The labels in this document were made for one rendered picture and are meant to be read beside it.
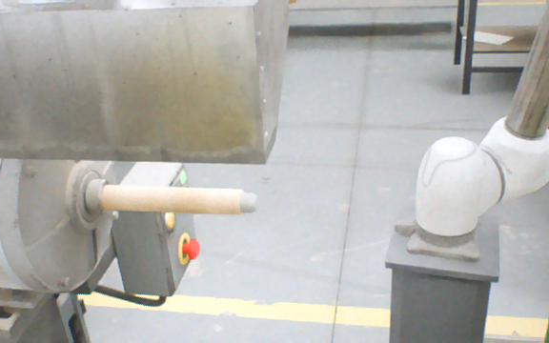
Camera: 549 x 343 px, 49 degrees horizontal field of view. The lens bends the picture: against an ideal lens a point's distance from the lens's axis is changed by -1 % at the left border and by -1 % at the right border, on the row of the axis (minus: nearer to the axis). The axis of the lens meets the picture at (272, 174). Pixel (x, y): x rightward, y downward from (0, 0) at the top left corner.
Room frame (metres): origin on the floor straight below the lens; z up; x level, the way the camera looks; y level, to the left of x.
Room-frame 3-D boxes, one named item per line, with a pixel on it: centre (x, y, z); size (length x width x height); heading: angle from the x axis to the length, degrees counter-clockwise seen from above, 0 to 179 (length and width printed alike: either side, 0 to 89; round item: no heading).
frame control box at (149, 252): (0.96, 0.30, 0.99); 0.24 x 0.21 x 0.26; 78
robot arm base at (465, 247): (1.32, -0.42, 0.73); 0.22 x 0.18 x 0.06; 70
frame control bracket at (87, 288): (0.90, 0.31, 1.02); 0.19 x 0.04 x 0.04; 168
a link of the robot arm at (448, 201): (1.32, -0.45, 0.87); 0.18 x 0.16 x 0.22; 112
